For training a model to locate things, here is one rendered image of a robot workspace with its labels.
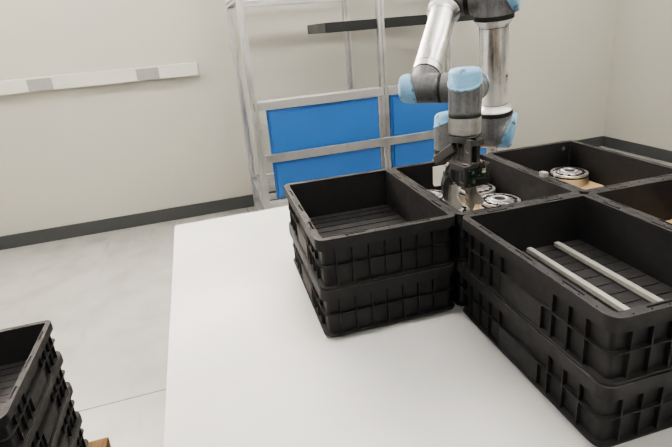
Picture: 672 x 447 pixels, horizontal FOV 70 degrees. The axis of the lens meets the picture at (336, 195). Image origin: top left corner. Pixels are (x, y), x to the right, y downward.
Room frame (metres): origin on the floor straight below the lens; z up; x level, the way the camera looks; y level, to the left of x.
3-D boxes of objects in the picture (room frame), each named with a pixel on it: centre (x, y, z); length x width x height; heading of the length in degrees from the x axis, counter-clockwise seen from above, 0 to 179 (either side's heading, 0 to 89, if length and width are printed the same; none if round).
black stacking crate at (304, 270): (1.07, -0.05, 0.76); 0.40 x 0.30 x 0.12; 14
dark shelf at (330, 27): (3.39, -0.54, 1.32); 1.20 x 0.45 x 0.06; 105
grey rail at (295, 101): (3.14, -0.35, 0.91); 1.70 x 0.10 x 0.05; 105
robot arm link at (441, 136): (1.60, -0.42, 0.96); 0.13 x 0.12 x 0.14; 64
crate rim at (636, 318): (0.75, -0.44, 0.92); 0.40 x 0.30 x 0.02; 14
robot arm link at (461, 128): (1.11, -0.32, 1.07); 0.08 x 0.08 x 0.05
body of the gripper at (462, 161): (1.10, -0.32, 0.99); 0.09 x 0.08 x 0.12; 18
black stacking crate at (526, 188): (1.14, -0.35, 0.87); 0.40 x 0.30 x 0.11; 14
